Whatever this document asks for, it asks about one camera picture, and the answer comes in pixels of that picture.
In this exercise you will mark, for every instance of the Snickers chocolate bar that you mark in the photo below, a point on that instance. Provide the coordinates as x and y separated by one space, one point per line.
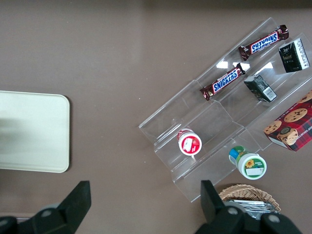
225 81
264 42

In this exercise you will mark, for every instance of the red strawberry yogurt cup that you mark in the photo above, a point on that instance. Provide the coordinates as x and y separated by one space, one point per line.
190 144

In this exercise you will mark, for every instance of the silver foil wrapped sandwich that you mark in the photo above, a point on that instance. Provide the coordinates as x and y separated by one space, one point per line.
253 207

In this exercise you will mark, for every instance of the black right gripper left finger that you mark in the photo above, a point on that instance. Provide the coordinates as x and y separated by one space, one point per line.
73 207

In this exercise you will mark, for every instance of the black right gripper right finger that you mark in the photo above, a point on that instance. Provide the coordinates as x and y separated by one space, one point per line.
210 207

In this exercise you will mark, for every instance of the green sunflower yogurt cup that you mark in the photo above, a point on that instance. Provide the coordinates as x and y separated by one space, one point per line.
249 164

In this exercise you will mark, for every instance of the red tartan cookie box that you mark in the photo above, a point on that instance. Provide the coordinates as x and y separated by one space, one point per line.
293 126

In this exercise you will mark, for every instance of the cream plastic tray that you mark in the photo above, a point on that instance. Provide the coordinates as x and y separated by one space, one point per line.
31 131

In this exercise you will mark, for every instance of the clear acrylic stepped display stand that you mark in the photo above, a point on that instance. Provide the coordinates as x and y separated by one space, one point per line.
287 85
214 122

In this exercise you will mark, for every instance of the dark green drink carton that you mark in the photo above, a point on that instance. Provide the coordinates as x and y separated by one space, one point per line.
293 57
260 87

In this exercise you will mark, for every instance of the wicker basket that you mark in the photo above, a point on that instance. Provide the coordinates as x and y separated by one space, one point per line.
243 192

